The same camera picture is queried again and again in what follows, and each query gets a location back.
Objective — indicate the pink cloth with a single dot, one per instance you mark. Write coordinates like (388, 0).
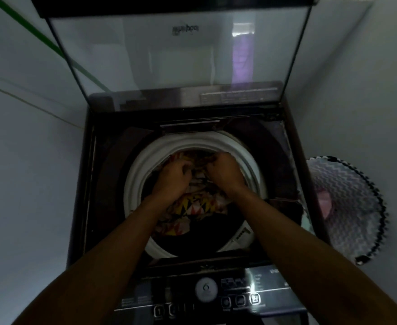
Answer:
(324, 201)

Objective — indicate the person's left fingers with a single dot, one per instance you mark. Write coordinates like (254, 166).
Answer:
(184, 167)

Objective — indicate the person's left hand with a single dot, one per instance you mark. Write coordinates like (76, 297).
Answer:
(171, 181)

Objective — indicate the person's right fingers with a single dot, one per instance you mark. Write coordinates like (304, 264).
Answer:
(213, 165)

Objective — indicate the person's left forearm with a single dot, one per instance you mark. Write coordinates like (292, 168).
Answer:
(93, 267)

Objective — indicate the colourful patterned garment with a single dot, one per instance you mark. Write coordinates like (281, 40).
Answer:
(198, 206)

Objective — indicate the zigzag patterned laundry basket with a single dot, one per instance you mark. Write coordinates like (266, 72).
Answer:
(351, 213)

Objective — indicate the glass washing machine lid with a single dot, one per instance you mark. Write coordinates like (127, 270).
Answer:
(181, 47)

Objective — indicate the person's right hand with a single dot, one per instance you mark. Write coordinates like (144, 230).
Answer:
(226, 175)

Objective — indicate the dark top-load washing machine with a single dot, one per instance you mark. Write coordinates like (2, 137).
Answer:
(191, 206)

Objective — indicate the person's right forearm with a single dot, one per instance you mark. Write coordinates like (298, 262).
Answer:
(307, 263)

